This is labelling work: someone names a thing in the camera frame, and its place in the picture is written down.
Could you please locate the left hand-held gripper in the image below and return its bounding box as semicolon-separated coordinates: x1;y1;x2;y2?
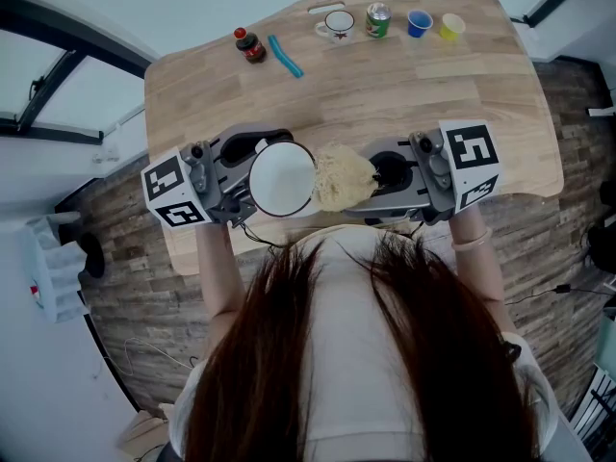
141;123;295;231

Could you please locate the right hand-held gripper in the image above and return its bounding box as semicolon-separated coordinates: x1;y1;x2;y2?
344;118;502;226

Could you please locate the white enamel cup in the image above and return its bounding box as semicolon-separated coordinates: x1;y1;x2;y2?
246;141;318;219

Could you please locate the beige loofah scrubber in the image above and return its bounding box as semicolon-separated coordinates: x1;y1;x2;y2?
310;142;380;213

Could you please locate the person's left forearm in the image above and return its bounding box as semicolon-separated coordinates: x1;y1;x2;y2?
193;219;250;341

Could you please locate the person's right forearm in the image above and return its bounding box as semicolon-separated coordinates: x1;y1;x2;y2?
449;203;520;337

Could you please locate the yellow plastic cup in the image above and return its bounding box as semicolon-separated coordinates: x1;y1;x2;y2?
438;13;467;43

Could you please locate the blue plastic cup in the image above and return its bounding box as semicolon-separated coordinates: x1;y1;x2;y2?
406;9;435;39

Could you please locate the dark soda bottle red cap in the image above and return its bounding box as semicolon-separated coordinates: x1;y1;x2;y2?
233;26;268;65

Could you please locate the green soda can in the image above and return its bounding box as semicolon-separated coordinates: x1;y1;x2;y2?
365;1;394;40

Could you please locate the white printed mug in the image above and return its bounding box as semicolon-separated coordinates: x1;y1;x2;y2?
314;10;358;44

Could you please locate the black floor stand base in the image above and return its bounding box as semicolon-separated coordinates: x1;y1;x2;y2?
78;231;107;280

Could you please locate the person's white shirt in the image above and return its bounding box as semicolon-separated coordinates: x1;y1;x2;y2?
167;225;560;462

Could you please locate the cardboard box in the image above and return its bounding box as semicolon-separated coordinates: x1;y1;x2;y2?
116;403;175;462

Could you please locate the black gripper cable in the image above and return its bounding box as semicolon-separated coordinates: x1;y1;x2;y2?
239;218;288;250

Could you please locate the blue wavy brush handle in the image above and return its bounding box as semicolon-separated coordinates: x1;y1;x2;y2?
267;34;306;80

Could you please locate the black power adapter cable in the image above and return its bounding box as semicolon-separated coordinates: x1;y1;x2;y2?
503;282;616;307

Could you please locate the thin white floor cable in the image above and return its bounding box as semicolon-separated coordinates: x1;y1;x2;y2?
123;336;194;375

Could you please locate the black window frame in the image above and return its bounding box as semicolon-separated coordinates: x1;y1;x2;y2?
0;0;163;146

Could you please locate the white wire rack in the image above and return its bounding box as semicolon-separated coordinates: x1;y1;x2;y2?
569;362;616;457

